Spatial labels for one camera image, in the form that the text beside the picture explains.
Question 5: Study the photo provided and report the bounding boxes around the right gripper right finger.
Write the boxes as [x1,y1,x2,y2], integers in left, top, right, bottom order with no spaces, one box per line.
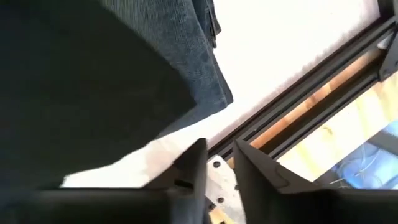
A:
[232,138,332,224]

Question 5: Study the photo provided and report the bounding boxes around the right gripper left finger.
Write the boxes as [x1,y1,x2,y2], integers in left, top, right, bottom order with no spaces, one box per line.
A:
[141,138,209,224]

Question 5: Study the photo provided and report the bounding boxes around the dark blue jeans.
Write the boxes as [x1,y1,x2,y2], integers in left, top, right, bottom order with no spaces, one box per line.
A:
[101,0,234,138]

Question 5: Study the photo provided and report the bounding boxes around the black sweater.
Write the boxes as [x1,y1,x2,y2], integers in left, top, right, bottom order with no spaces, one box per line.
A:
[0,0,197,192]

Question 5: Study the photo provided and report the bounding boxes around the silver metal mounting bracket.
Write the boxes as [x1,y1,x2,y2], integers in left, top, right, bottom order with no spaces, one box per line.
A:
[205,154,248,224]

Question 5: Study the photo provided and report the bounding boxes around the white cables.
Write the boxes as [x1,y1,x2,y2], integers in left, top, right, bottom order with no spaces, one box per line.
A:
[334,146,386,189]

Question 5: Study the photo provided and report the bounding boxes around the black aluminium table frame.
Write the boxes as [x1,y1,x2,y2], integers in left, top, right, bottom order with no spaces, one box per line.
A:
[207,0,398,161]

